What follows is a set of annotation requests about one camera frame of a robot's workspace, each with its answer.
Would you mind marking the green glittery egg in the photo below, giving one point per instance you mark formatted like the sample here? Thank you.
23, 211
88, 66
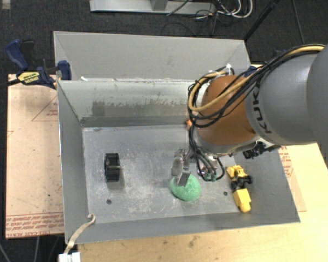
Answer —
190, 192

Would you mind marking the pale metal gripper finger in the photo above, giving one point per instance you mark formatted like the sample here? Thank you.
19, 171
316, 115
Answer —
176, 168
184, 177

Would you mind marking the brown cardboard board red print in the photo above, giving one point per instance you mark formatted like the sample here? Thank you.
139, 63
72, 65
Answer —
32, 160

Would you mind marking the yellow toy truck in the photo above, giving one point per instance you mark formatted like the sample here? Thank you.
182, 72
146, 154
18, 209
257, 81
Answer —
242, 198

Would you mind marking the grey metal bin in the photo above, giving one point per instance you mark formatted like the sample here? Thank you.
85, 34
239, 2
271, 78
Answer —
147, 157

